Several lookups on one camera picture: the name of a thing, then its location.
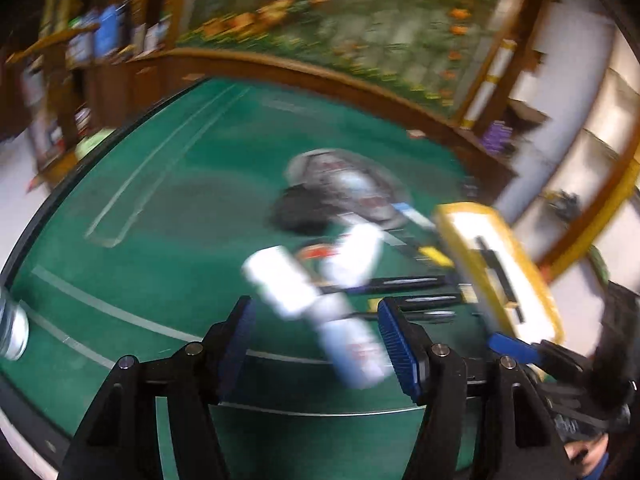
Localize yellow storage box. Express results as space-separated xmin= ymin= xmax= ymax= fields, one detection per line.
xmin=433 ymin=202 xmax=564 ymax=344

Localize black pen long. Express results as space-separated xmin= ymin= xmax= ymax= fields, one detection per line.
xmin=390 ymin=294 xmax=462 ymax=311

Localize black marker white cap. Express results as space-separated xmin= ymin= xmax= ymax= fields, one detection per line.
xmin=320 ymin=274 xmax=456 ymax=295

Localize white bottle with green label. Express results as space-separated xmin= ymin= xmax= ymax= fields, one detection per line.
xmin=242 ymin=246 xmax=322 ymax=320

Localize black tape roll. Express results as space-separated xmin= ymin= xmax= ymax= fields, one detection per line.
xmin=295 ymin=243 xmax=336 ymax=262

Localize person right hand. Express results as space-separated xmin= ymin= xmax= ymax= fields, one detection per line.
xmin=564 ymin=434 xmax=608 ymax=479

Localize clear glass cup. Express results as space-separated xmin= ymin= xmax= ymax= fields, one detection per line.
xmin=0 ymin=287 xmax=29 ymax=361

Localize purple bottles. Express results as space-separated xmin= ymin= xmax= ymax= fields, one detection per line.
xmin=480 ymin=120 xmax=513 ymax=155

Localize round mahjong control panel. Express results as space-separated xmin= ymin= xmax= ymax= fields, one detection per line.
xmin=285 ymin=148 xmax=411 ymax=230

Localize black plastic holder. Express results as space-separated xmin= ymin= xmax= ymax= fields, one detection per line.
xmin=269 ymin=184 xmax=332 ymax=236

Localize flower planter display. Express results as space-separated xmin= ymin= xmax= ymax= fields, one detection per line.
xmin=177 ymin=0 xmax=506 ymax=117

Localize blue thermos jug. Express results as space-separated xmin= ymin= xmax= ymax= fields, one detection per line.
xmin=94 ymin=4 xmax=122 ymax=58

